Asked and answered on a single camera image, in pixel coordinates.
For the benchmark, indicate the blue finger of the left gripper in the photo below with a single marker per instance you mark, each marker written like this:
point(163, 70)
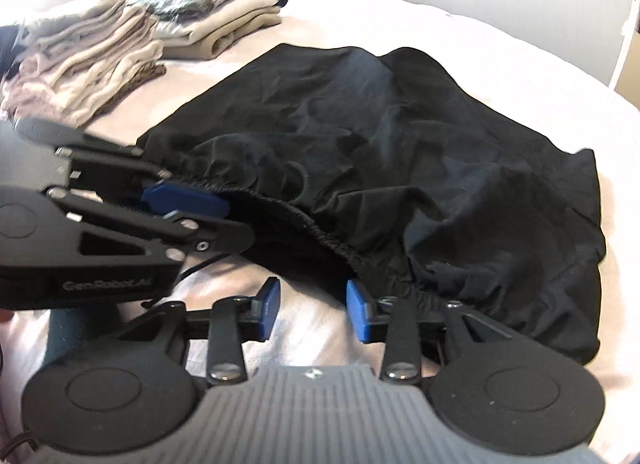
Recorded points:
point(163, 197)

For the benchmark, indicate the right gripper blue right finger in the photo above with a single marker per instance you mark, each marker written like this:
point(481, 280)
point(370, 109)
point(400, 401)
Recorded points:
point(393, 322)

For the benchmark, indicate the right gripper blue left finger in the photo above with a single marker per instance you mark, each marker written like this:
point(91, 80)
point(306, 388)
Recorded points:
point(236, 320)

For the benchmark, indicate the black shorts garment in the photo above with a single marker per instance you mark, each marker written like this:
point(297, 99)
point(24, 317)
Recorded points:
point(349, 165)

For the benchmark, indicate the beige folded clothes stack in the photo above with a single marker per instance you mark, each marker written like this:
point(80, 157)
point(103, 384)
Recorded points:
point(76, 56)

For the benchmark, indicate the olive patterned garment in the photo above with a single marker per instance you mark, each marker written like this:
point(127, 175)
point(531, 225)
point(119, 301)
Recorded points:
point(147, 73)

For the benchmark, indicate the tan folded garment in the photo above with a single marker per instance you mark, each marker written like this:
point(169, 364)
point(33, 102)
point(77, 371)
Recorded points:
point(221, 39)

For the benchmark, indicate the cream folded garment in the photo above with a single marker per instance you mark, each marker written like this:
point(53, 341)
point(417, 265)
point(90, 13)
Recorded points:
point(184, 34)

